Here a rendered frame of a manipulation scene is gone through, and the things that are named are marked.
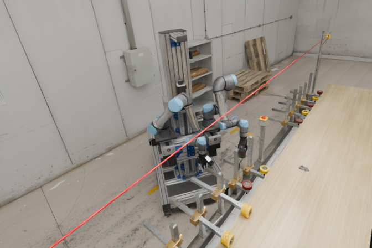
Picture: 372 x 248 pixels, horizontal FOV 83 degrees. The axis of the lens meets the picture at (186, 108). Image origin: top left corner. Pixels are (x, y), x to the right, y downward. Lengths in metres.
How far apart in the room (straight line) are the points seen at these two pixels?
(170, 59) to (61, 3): 1.88
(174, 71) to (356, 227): 1.84
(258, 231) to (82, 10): 3.32
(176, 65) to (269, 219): 1.52
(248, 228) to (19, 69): 3.09
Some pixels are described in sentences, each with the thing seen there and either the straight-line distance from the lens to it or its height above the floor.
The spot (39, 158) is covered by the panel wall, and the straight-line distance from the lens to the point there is 3.83.
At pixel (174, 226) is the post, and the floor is 1.11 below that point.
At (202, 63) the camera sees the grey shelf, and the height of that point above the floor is 1.02.
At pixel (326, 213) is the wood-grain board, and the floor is 0.90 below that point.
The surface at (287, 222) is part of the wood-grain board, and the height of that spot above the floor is 0.90.
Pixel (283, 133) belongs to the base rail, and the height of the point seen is 0.70.
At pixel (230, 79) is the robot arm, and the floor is 1.60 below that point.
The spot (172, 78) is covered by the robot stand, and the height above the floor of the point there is 1.58.
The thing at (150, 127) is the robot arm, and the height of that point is 1.25.
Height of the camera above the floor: 2.26
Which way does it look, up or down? 26 degrees down
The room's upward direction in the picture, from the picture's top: 6 degrees counter-clockwise
